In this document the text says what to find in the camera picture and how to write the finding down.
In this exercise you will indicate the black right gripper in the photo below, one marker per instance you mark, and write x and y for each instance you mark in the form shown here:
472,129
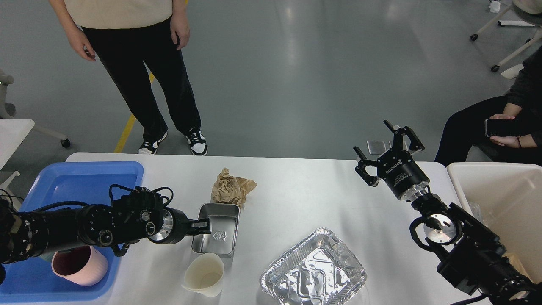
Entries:
402,171

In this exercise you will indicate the seated person in black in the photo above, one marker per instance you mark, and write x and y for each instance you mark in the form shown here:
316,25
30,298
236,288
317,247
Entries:
523,101

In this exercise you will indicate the white side table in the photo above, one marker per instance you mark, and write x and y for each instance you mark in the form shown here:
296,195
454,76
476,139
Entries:
11,136

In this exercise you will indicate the brown paper in bin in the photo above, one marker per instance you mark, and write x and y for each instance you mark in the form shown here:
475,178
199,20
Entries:
515,261

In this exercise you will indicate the pink ribbed mug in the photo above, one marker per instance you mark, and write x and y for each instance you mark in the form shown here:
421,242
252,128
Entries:
84,266

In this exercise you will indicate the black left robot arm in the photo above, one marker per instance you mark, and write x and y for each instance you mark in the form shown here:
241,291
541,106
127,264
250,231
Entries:
141,213

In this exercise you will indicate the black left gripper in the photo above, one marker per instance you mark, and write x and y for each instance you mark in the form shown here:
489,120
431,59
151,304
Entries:
176,226

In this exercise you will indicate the white plastic bin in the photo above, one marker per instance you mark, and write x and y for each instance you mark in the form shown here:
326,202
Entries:
508,200

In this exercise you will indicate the white office chair left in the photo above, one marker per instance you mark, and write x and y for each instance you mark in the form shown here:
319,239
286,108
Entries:
8,111

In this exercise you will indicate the metal floor plates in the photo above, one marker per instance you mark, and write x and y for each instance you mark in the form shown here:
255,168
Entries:
377,147

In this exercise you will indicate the cream paper cup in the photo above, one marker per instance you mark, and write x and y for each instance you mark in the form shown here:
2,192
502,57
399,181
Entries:
205,275

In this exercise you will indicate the crumpled brown paper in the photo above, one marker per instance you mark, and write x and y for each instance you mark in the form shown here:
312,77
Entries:
231,189

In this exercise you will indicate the standing person beige top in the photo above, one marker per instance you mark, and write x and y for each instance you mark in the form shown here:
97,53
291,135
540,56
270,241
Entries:
133,38

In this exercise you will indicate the white chair top right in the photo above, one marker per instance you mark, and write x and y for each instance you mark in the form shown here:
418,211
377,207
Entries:
518,14

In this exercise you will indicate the aluminium foil tray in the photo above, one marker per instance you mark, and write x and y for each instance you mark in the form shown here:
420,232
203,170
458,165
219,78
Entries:
319,270

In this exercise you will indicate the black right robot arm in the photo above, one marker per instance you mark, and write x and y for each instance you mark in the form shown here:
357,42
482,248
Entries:
471,255

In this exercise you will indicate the steel rectangular container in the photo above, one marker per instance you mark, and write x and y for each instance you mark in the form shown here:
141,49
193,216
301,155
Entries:
223,218

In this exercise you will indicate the black smartphone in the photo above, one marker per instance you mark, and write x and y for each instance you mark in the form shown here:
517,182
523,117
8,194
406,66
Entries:
503,127

